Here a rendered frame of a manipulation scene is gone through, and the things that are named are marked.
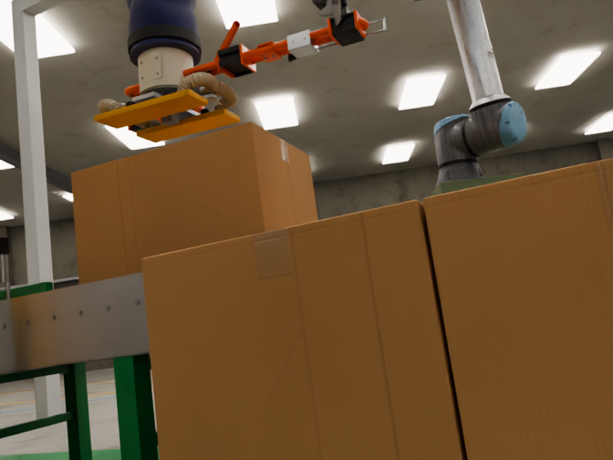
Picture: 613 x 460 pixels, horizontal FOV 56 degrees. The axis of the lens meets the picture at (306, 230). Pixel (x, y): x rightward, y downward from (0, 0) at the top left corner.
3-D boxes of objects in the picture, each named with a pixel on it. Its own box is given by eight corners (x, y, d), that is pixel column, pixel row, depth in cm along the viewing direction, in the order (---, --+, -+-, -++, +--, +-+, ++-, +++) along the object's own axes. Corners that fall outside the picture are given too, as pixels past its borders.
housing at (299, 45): (286, 50, 162) (285, 35, 162) (296, 58, 168) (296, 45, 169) (310, 43, 159) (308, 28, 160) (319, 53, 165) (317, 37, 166)
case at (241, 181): (80, 309, 163) (69, 172, 169) (165, 306, 200) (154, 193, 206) (271, 276, 142) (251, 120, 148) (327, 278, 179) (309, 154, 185)
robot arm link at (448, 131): (452, 171, 232) (447, 130, 235) (491, 160, 220) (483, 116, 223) (430, 167, 222) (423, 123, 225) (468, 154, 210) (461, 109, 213)
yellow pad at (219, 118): (135, 136, 190) (134, 121, 191) (154, 143, 199) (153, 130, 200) (224, 113, 177) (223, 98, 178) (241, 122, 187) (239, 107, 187)
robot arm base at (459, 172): (431, 197, 229) (428, 172, 231) (479, 193, 230) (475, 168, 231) (442, 185, 211) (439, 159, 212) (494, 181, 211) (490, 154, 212)
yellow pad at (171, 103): (93, 121, 173) (92, 105, 174) (117, 130, 182) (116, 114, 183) (189, 94, 160) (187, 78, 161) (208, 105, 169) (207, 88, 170)
